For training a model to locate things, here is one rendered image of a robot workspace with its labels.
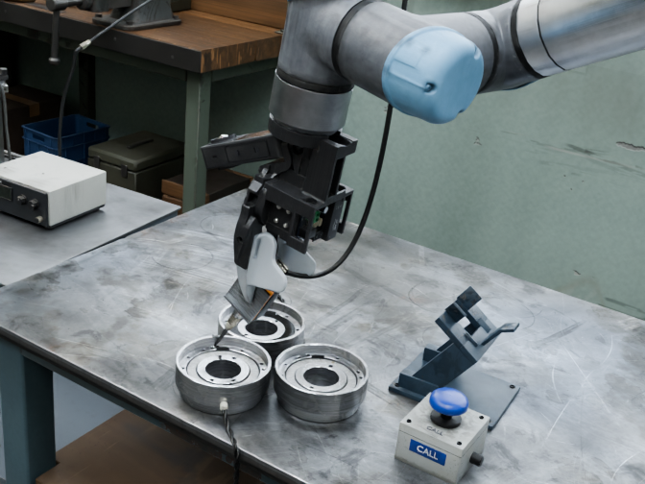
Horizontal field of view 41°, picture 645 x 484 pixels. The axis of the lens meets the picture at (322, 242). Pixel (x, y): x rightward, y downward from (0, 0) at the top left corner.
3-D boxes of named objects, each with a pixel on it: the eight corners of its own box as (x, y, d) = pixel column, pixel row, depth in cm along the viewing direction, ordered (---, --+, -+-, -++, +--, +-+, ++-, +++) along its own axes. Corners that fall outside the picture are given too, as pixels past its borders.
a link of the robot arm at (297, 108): (259, 71, 80) (309, 59, 86) (250, 116, 82) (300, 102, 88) (324, 100, 77) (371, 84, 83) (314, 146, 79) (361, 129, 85)
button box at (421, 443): (393, 458, 89) (399, 419, 87) (423, 425, 95) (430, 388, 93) (465, 492, 85) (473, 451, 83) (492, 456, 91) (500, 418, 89)
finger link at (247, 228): (237, 273, 87) (257, 194, 84) (226, 266, 88) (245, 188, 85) (264, 262, 91) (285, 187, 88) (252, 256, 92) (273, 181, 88)
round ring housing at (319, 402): (370, 427, 93) (375, 396, 92) (274, 425, 92) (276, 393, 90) (358, 374, 103) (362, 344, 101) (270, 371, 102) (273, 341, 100)
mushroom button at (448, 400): (417, 436, 89) (423, 396, 86) (433, 419, 92) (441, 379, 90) (451, 452, 87) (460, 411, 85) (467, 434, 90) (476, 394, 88)
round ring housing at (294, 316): (231, 321, 111) (233, 292, 110) (310, 335, 110) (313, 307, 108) (204, 361, 102) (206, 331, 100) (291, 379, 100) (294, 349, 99)
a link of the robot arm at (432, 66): (522, 34, 73) (425, -7, 79) (441, 43, 65) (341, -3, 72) (495, 120, 77) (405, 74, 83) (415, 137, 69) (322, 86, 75)
